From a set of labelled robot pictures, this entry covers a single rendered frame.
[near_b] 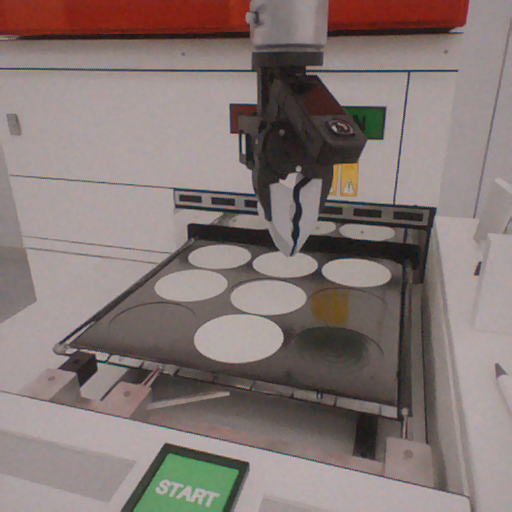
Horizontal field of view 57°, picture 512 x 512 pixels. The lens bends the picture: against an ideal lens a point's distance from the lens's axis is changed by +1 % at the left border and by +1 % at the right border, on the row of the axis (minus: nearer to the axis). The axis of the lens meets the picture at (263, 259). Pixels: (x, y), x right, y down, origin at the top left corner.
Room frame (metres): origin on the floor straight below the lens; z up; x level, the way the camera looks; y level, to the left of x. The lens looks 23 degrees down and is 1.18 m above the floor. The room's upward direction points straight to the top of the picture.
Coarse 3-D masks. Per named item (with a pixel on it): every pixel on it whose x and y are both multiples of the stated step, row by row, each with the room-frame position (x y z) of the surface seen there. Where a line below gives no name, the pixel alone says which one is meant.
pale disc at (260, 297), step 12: (240, 288) 0.57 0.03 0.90; (252, 288) 0.57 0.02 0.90; (264, 288) 0.57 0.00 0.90; (276, 288) 0.57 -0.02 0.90; (288, 288) 0.57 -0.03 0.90; (240, 300) 0.53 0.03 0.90; (252, 300) 0.53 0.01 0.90; (264, 300) 0.53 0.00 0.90; (276, 300) 0.53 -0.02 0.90; (288, 300) 0.53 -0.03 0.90; (300, 300) 0.53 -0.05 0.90; (252, 312) 0.50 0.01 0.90; (264, 312) 0.50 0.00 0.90; (276, 312) 0.50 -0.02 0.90
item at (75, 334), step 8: (192, 240) 0.75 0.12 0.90; (184, 248) 0.72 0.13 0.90; (168, 256) 0.68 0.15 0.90; (176, 256) 0.69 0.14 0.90; (160, 264) 0.65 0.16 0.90; (152, 272) 0.62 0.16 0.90; (144, 280) 0.59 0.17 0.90; (128, 288) 0.56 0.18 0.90; (136, 288) 0.57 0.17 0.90; (120, 296) 0.54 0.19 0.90; (112, 304) 0.52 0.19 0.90; (104, 312) 0.50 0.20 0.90; (88, 320) 0.48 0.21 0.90; (96, 320) 0.48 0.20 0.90; (80, 328) 0.46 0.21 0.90; (88, 328) 0.47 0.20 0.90; (72, 336) 0.45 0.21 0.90; (56, 344) 0.43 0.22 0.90
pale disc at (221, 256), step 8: (200, 248) 0.72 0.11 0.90; (208, 248) 0.72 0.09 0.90; (216, 248) 0.72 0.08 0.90; (224, 248) 0.72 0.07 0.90; (232, 248) 0.72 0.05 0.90; (240, 248) 0.72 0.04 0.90; (192, 256) 0.68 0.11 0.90; (200, 256) 0.68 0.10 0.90; (208, 256) 0.68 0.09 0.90; (216, 256) 0.68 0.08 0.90; (224, 256) 0.68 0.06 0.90; (232, 256) 0.68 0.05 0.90; (240, 256) 0.68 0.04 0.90; (248, 256) 0.68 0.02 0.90; (200, 264) 0.65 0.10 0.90; (208, 264) 0.65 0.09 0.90; (216, 264) 0.65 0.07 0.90; (224, 264) 0.65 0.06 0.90; (232, 264) 0.65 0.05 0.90; (240, 264) 0.65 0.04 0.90
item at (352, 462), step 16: (80, 400) 0.36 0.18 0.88; (96, 400) 0.36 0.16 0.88; (160, 416) 0.34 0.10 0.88; (192, 432) 0.32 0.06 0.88; (208, 432) 0.32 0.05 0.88; (224, 432) 0.32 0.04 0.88; (240, 432) 0.32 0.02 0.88; (272, 448) 0.30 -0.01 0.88; (288, 448) 0.30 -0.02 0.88; (304, 448) 0.30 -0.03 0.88; (336, 464) 0.29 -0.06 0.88; (352, 464) 0.29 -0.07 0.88; (368, 464) 0.29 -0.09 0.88
